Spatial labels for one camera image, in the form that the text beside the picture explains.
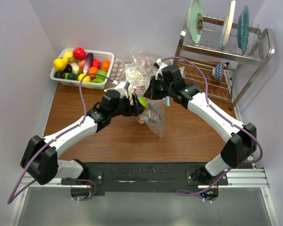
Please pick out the red strawberry toy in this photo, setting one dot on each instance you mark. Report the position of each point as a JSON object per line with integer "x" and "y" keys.
{"x": 96, "y": 63}

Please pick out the cream blue rimmed plate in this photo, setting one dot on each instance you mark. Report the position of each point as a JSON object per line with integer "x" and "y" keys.
{"x": 227, "y": 26}

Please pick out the clear bag pink dots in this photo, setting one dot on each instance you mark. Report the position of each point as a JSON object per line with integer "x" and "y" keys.
{"x": 140, "y": 70}

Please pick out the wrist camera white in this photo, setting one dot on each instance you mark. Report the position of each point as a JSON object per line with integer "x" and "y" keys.
{"x": 122, "y": 88}
{"x": 159, "y": 65}

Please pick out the clear bag orange zipper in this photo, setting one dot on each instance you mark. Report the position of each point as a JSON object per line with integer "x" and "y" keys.
{"x": 156, "y": 128}

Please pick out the red apple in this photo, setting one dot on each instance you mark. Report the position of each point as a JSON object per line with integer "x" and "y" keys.
{"x": 79, "y": 53}

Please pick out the blue zigzag bowl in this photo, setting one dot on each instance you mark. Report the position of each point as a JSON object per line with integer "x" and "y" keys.
{"x": 218, "y": 72}

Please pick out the aluminium rail frame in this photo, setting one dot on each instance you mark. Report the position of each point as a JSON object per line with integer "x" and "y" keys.
{"x": 242, "y": 198}

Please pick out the small orange tangerine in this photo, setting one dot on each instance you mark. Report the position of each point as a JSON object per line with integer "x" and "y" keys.
{"x": 93, "y": 70}

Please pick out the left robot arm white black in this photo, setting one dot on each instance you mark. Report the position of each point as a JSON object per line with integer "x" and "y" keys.
{"x": 41, "y": 157}

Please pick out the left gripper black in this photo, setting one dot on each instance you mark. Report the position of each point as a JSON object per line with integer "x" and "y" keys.
{"x": 135, "y": 110}

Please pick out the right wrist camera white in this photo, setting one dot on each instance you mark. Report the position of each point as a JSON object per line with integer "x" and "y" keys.
{"x": 159, "y": 65}

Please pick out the dark purple fruit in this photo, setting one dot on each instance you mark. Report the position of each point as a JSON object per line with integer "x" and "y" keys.
{"x": 59, "y": 75}

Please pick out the orange toy pumpkin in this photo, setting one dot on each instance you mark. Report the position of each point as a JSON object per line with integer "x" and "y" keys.
{"x": 105, "y": 65}

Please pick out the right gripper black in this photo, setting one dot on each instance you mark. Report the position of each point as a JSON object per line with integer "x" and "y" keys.
{"x": 151, "y": 92}

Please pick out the teal plate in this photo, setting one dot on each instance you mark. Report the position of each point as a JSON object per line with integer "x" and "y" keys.
{"x": 243, "y": 30}

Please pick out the patterned bowl left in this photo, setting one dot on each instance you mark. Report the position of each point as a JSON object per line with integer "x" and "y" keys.
{"x": 183, "y": 71}

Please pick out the grey toy fish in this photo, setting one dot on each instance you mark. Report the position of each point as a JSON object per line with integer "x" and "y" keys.
{"x": 153, "y": 113}

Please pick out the yellow pear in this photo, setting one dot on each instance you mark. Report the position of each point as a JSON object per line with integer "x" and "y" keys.
{"x": 60, "y": 63}

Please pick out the green toy pepper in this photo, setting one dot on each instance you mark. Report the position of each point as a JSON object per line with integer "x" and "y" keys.
{"x": 98, "y": 77}

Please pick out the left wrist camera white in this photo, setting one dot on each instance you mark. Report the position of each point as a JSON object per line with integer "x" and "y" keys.
{"x": 122, "y": 88}

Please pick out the white plastic fruit basket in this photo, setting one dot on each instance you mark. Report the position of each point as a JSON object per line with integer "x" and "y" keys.
{"x": 76, "y": 67}

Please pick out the clear bag white dots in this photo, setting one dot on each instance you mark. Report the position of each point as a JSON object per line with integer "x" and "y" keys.
{"x": 117, "y": 74}

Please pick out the steel dish rack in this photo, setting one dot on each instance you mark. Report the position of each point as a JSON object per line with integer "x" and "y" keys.
{"x": 260, "y": 51}

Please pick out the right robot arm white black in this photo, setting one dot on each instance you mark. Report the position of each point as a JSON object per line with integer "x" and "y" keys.
{"x": 238, "y": 137}

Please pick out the light green floral plate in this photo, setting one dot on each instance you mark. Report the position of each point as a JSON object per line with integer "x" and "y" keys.
{"x": 195, "y": 20}

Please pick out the purple eggplant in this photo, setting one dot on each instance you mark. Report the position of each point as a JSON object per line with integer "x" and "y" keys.
{"x": 88, "y": 62}

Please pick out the green apple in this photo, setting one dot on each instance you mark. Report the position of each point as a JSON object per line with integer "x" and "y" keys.
{"x": 142, "y": 101}

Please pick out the pale yellow apple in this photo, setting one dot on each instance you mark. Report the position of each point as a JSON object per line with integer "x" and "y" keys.
{"x": 68, "y": 54}

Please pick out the clear bag blue zipper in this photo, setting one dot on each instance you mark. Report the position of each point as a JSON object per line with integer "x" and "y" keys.
{"x": 168, "y": 101}

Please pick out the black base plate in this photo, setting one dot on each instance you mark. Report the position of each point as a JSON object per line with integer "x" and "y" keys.
{"x": 147, "y": 177}

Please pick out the yellow lemon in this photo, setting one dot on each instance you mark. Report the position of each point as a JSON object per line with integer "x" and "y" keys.
{"x": 84, "y": 78}

